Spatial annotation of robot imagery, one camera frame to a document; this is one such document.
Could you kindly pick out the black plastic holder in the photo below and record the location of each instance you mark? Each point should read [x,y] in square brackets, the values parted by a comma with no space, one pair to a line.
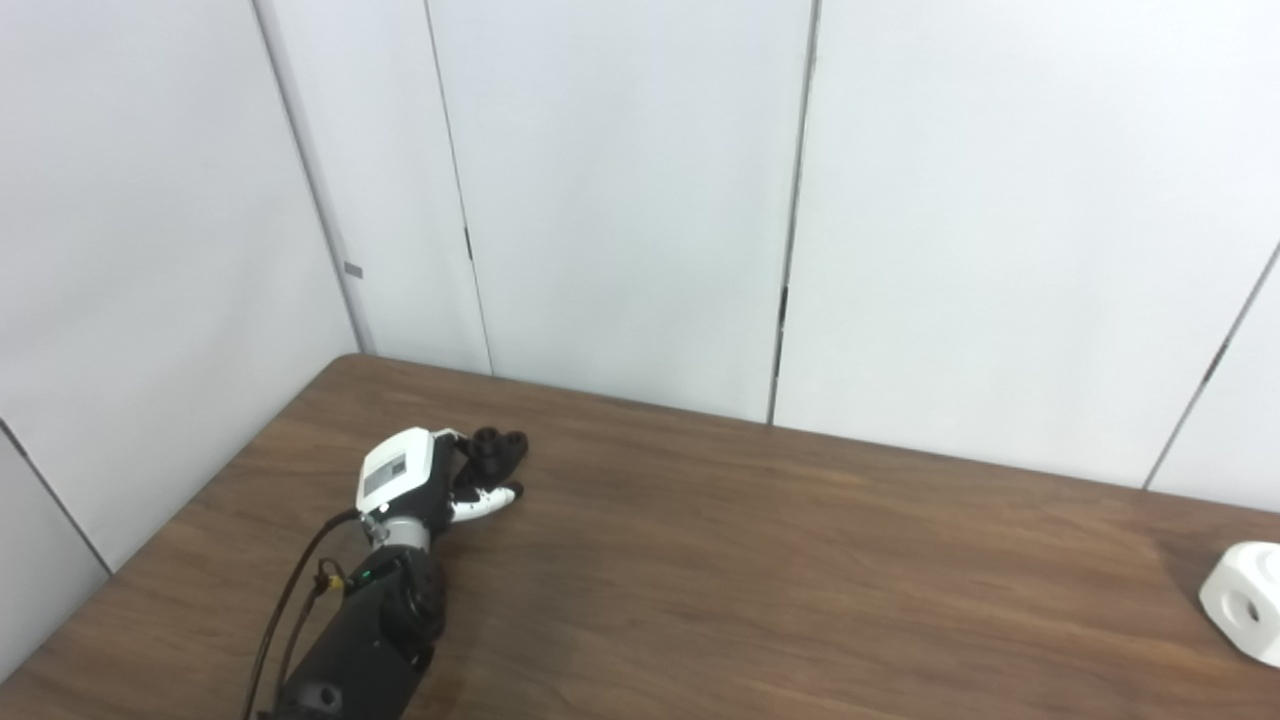
[495,452]

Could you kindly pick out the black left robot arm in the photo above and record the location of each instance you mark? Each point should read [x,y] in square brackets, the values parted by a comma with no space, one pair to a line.
[375,630]

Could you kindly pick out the black and white left hand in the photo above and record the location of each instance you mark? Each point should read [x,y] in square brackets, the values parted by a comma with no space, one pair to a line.
[400,475]

